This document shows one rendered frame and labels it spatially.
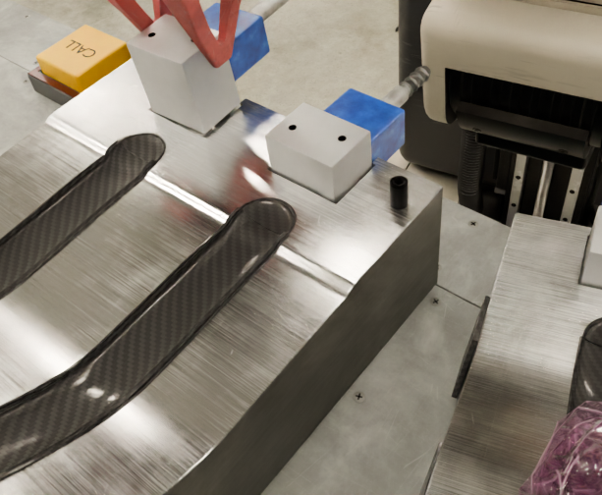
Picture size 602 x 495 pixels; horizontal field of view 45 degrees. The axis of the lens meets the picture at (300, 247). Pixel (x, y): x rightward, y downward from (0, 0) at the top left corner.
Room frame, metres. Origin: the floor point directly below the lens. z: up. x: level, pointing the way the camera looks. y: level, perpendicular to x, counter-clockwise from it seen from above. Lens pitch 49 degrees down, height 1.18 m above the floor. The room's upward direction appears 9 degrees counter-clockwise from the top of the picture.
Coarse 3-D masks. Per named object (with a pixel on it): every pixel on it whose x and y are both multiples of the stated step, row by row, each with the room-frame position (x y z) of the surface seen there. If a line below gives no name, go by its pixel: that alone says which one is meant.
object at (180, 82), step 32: (288, 0) 0.46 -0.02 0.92; (160, 32) 0.40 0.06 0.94; (256, 32) 0.41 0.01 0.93; (160, 64) 0.38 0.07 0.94; (192, 64) 0.37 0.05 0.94; (224, 64) 0.38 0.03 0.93; (160, 96) 0.39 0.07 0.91; (192, 96) 0.36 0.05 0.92; (224, 96) 0.38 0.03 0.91; (192, 128) 0.37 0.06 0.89
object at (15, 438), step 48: (144, 144) 0.37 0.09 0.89; (96, 192) 0.34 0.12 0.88; (0, 240) 0.31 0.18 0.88; (48, 240) 0.30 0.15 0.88; (240, 240) 0.28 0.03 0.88; (0, 288) 0.27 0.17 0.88; (192, 288) 0.25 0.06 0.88; (240, 288) 0.24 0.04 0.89; (144, 336) 0.22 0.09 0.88; (192, 336) 0.21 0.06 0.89; (48, 384) 0.20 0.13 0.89; (96, 384) 0.20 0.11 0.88; (144, 384) 0.19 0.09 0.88; (0, 432) 0.17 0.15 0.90; (48, 432) 0.17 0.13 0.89; (0, 480) 0.14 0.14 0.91
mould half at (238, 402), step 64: (128, 64) 0.46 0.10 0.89; (64, 128) 0.40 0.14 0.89; (128, 128) 0.38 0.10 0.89; (256, 128) 0.36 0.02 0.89; (0, 192) 0.35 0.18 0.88; (128, 192) 0.33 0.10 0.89; (192, 192) 0.31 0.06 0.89; (256, 192) 0.30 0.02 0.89; (384, 192) 0.29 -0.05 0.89; (64, 256) 0.28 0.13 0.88; (128, 256) 0.28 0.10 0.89; (320, 256) 0.25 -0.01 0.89; (384, 256) 0.24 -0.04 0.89; (0, 320) 0.24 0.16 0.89; (64, 320) 0.24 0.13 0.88; (256, 320) 0.22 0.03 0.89; (320, 320) 0.21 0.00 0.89; (384, 320) 0.24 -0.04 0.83; (0, 384) 0.20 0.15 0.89; (192, 384) 0.19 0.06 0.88; (256, 384) 0.18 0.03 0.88; (320, 384) 0.20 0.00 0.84; (64, 448) 0.16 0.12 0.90; (128, 448) 0.16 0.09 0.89; (192, 448) 0.15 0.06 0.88; (256, 448) 0.17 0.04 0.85
